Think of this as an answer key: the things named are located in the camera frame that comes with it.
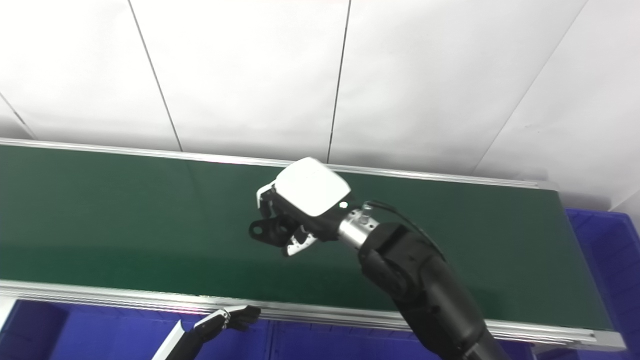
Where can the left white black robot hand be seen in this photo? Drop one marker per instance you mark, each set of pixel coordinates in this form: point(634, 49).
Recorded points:
point(210, 325)

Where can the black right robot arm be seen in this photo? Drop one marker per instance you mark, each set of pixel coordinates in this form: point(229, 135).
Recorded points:
point(430, 290)

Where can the green conveyor belt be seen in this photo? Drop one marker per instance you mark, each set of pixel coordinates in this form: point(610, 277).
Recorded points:
point(125, 215)
point(100, 295)

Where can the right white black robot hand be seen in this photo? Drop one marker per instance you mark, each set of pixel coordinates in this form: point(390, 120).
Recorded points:
point(310, 187)

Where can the blue plastic bin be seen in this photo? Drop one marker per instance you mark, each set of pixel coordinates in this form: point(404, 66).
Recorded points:
point(325, 345)
point(620, 260)
point(100, 335)

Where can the black flanged metal part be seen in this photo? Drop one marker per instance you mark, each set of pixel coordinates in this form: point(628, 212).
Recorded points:
point(267, 231)

